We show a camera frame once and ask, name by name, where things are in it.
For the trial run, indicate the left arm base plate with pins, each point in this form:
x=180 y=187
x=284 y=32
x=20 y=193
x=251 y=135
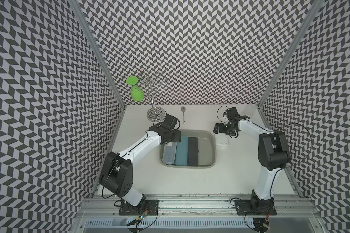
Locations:
x=148 y=206

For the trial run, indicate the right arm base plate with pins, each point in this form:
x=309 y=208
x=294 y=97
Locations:
x=258 y=208

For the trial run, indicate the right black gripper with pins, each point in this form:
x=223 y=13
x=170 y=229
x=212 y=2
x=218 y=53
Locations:
x=221 y=130

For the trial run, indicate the black pencil case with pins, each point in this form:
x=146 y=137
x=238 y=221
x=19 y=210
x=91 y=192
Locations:
x=193 y=152

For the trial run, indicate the green plastic goblet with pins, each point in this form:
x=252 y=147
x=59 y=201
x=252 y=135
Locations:
x=136 y=92

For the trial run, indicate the grey-green plastic storage box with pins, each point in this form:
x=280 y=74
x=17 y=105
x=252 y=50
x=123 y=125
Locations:
x=206 y=147

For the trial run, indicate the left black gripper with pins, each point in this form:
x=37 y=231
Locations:
x=177 y=138

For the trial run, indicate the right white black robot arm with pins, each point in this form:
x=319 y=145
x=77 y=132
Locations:
x=273 y=155

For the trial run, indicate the metal spoon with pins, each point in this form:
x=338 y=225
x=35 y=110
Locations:
x=183 y=109

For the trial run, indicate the chrome cup holder stand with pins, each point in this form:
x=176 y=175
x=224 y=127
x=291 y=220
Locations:
x=155 y=114

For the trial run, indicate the white pencil case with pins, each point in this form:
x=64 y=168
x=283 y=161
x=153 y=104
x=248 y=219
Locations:
x=221 y=140

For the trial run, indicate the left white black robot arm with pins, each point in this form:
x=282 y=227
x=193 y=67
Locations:
x=117 y=174

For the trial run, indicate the clear frosted pencil case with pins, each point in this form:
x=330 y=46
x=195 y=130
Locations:
x=169 y=153

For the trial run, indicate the aluminium rail frame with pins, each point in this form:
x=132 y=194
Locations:
x=198 y=213

